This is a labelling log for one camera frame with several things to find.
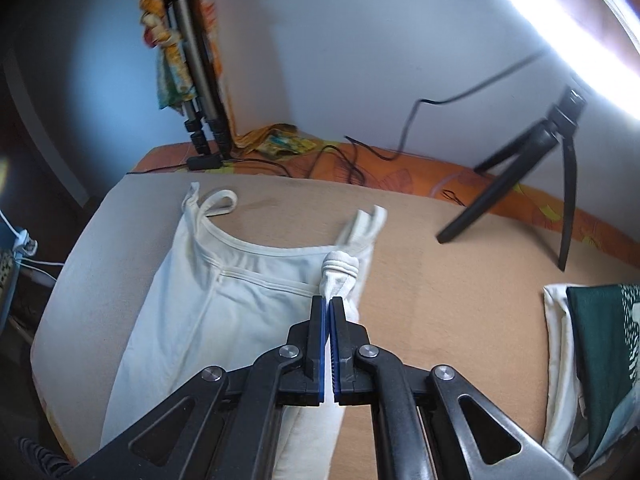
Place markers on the small black tripod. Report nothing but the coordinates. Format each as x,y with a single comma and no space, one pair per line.
545,160

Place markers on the green patterned garment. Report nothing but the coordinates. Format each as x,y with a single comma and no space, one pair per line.
605,360

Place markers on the yellow printed packet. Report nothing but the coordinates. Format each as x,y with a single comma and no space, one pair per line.
280,142

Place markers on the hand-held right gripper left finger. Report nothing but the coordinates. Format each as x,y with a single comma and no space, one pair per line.
316,340

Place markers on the white folded garment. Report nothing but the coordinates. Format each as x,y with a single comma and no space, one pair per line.
557,360

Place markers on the orange patterned bedsheet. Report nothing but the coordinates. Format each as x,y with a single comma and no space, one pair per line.
400,175

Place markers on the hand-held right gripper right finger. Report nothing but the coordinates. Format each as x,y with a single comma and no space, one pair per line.
338,340

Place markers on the folded grey tripod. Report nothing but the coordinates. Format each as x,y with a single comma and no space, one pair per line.
200,85

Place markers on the white tank top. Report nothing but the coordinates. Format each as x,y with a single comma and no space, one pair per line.
200,310

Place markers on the colourful floral cloth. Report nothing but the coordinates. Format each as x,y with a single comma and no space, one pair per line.
172,60

